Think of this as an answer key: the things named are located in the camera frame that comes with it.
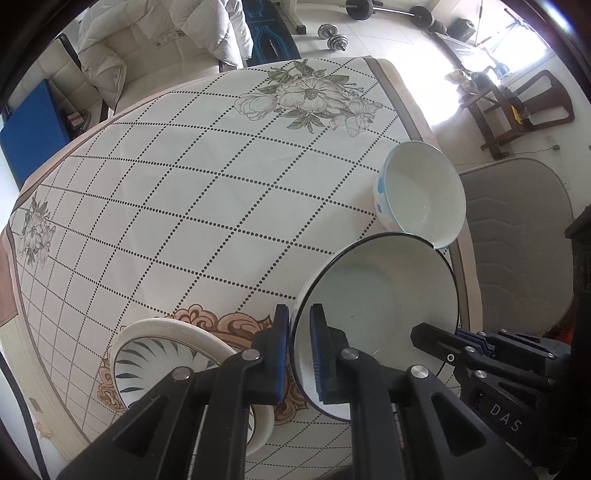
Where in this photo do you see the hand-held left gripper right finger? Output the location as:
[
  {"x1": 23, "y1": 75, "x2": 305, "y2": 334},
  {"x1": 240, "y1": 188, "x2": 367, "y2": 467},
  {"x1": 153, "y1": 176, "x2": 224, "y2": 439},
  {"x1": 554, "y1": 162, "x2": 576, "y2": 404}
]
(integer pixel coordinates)
[{"x1": 308, "y1": 303, "x2": 539, "y2": 480}]

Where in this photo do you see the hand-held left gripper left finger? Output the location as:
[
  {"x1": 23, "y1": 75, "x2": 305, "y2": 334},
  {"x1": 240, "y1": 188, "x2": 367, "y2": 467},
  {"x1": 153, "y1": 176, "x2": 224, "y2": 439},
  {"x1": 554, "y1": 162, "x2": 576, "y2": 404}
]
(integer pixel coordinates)
[{"x1": 55, "y1": 304, "x2": 291, "y2": 480}]

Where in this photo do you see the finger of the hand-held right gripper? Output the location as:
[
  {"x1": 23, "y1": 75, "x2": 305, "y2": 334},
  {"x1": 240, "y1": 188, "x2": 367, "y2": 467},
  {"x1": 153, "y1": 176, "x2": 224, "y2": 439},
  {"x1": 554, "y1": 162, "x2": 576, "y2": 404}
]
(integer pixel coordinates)
[
  {"x1": 410, "y1": 322, "x2": 476, "y2": 374},
  {"x1": 455, "y1": 329, "x2": 557, "y2": 360}
]

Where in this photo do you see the black-rimmed white bowl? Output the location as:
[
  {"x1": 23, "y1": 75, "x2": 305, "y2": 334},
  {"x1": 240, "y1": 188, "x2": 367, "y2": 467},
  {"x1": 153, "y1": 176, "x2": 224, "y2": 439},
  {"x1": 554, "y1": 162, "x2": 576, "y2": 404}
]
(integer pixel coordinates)
[{"x1": 290, "y1": 233, "x2": 459, "y2": 422}]

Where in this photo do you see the white plate with pink flowers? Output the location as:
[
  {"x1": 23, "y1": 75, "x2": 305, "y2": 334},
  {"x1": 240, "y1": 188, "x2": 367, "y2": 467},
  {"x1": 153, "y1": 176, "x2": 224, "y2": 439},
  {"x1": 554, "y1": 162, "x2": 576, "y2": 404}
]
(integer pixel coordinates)
[{"x1": 108, "y1": 318, "x2": 275, "y2": 456}]

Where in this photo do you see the white bowl with blue dots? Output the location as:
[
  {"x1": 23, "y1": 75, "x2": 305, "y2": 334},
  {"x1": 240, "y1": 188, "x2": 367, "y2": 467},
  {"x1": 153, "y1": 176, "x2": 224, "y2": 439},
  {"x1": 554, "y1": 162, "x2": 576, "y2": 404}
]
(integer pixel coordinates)
[{"x1": 372, "y1": 141, "x2": 467, "y2": 250}]

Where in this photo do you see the grey upholstered chair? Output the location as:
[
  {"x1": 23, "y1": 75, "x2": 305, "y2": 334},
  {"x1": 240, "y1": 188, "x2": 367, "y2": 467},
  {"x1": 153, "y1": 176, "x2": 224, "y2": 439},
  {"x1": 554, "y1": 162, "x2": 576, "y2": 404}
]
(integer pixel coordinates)
[{"x1": 455, "y1": 157, "x2": 578, "y2": 338}]

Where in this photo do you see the floral checked tablecloth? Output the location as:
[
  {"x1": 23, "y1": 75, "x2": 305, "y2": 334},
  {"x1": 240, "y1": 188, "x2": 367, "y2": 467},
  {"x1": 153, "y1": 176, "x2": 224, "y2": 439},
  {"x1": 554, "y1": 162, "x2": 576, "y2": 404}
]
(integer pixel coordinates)
[{"x1": 4, "y1": 55, "x2": 483, "y2": 480}]

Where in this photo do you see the dark wooden chair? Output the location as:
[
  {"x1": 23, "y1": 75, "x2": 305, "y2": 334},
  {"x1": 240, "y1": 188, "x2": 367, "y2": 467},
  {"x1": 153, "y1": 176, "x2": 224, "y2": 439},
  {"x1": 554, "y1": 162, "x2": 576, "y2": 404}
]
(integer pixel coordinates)
[{"x1": 459, "y1": 69, "x2": 576, "y2": 160}]

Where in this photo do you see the grey flat panel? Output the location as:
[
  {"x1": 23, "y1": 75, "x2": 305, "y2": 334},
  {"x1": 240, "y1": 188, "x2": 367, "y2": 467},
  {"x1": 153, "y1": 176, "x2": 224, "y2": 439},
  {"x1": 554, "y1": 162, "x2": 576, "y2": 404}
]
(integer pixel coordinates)
[{"x1": 433, "y1": 32, "x2": 502, "y2": 71}]

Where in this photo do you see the cream padded chair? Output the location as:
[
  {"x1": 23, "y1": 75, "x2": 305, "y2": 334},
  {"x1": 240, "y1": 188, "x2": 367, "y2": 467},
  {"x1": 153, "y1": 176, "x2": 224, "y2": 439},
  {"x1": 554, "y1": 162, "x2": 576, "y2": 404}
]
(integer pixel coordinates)
[{"x1": 99, "y1": 21, "x2": 223, "y2": 117}]

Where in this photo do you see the black container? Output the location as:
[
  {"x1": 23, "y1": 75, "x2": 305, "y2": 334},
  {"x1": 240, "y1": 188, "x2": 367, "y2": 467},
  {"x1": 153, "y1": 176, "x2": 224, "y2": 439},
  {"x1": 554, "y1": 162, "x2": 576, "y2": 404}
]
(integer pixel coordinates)
[{"x1": 450, "y1": 17, "x2": 479, "y2": 40}]

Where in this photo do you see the dark blue weight bench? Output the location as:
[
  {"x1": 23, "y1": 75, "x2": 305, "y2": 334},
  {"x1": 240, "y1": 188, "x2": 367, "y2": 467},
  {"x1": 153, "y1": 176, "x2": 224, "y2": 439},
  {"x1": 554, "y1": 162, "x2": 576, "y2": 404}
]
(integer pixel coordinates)
[{"x1": 242, "y1": 0, "x2": 301, "y2": 64}]

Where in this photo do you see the metal stand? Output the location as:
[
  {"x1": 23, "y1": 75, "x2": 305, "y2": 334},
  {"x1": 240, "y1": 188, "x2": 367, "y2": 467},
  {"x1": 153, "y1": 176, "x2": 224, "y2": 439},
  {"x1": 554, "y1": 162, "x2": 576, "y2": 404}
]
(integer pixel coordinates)
[{"x1": 477, "y1": 0, "x2": 533, "y2": 48}]

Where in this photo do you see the white down jacket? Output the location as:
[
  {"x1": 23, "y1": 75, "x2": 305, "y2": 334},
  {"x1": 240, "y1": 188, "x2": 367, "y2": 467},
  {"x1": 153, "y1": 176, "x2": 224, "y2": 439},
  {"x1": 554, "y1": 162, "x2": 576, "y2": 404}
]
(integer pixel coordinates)
[{"x1": 76, "y1": 0, "x2": 254, "y2": 112}]

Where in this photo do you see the blue mat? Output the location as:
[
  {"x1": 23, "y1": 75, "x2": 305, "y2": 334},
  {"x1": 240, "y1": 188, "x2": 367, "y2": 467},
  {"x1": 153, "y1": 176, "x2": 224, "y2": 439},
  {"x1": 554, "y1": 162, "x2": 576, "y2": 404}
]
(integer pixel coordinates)
[{"x1": 0, "y1": 78, "x2": 73, "y2": 191}]

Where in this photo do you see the short barbell with black weights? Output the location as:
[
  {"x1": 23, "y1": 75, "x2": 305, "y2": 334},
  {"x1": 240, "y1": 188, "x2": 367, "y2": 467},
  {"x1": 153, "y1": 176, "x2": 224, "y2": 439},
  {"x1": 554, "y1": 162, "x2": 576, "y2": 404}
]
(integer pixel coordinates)
[{"x1": 344, "y1": 0, "x2": 435, "y2": 27}]

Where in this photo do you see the cream folding chair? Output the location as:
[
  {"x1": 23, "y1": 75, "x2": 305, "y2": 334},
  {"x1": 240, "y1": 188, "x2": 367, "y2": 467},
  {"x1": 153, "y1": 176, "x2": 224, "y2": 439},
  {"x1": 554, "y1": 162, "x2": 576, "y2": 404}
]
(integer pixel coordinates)
[{"x1": 48, "y1": 34, "x2": 110, "y2": 126}]

